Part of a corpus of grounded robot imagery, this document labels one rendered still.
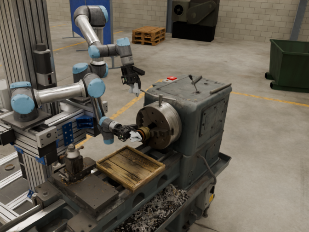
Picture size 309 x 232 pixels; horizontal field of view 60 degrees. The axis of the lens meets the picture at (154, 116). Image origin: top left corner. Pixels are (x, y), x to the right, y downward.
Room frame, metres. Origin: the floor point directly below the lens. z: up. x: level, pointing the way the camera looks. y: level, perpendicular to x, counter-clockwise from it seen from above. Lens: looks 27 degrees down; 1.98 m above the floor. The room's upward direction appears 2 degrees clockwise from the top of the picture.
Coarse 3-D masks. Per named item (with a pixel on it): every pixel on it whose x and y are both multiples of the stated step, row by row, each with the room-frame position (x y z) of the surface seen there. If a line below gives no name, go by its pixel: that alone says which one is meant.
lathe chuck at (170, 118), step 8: (152, 104) 1.64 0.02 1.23; (152, 112) 1.61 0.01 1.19; (160, 112) 1.56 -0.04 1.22; (168, 112) 1.58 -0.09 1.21; (136, 120) 1.69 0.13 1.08; (152, 120) 1.60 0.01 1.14; (160, 120) 1.55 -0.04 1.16; (168, 120) 1.53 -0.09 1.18; (176, 120) 1.57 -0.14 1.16; (168, 128) 1.51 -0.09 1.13; (176, 128) 1.54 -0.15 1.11; (160, 136) 1.55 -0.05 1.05; (168, 136) 1.51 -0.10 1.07; (176, 136) 1.55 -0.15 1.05; (152, 144) 1.59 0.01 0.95; (160, 144) 1.55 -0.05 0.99; (168, 144) 1.51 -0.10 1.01
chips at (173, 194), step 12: (168, 192) 1.56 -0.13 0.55; (180, 192) 1.51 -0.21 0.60; (144, 204) 1.41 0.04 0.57; (156, 204) 1.44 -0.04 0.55; (168, 204) 1.39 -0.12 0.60; (180, 204) 1.44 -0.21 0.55; (132, 216) 1.32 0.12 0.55; (144, 216) 1.29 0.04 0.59; (156, 216) 1.29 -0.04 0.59; (168, 216) 1.31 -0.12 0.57; (120, 228) 1.22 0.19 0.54; (132, 228) 1.22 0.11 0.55; (144, 228) 1.18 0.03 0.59; (156, 228) 1.22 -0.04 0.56
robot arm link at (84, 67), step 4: (76, 64) 1.98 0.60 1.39; (80, 64) 1.97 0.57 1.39; (84, 64) 1.96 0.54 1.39; (88, 64) 2.01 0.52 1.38; (76, 68) 1.91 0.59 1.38; (80, 68) 1.91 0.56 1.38; (84, 68) 1.92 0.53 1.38; (88, 68) 1.96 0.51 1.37; (72, 72) 1.94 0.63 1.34; (76, 72) 1.91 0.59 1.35; (80, 72) 1.91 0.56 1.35; (84, 72) 1.92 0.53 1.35; (88, 72) 1.94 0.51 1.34; (92, 72) 1.96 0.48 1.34; (76, 76) 1.91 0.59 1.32; (80, 76) 1.91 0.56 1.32; (76, 80) 1.91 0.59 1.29
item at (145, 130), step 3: (138, 129) 1.52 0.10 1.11; (141, 129) 1.50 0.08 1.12; (144, 129) 1.51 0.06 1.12; (147, 129) 1.51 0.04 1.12; (138, 132) 1.48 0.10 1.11; (141, 132) 1.48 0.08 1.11; (144, 132) 1.49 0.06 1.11; (147, 132) 1.50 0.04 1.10; (141, 135) 1.47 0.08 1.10; (144, 135) 1.48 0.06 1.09; (147, 135) 1.49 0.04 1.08; (144, 138) 1.48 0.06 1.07; (147, 138) 1.50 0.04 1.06
